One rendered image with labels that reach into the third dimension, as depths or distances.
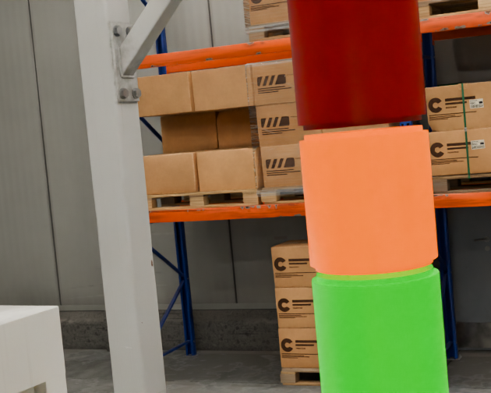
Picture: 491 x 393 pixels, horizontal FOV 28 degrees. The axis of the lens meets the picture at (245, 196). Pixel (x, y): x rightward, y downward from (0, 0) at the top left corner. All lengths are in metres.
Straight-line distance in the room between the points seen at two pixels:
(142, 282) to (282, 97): 5.52
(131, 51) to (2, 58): 8.64
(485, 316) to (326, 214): 9.08
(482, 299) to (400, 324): 9.04
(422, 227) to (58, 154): 10.76
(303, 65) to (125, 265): 2.59
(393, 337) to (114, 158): 2.57
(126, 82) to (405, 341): 2.61
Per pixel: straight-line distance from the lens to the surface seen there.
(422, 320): 0.37
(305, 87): 0.37
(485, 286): 9.38
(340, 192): 0.36
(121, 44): 2.93
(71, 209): 11.08
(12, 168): 11.49
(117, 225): 2.94
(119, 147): 2.91
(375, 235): 0.36
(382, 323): 0.37
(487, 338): 9.48
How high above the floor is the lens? 2.27
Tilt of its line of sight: 4 degrees down
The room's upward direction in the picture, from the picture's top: 5 degrees counter-clockwise
